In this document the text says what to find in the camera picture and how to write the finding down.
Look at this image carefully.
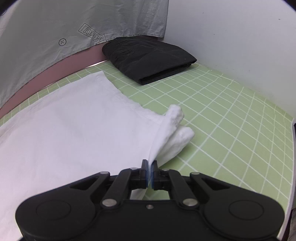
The white shirt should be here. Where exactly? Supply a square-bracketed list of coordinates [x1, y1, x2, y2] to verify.
[1, 72, 194, 240]

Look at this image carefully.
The green grid cutting mat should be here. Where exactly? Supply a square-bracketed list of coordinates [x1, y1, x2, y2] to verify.
[1, 61, 295, 211]

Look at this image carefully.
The folded black garment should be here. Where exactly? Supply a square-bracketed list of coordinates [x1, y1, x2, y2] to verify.
[102, 37, 197, 85]

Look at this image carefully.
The grey printed sheet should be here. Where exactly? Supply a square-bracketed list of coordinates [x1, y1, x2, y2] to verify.
[1, 1, 169, 104]

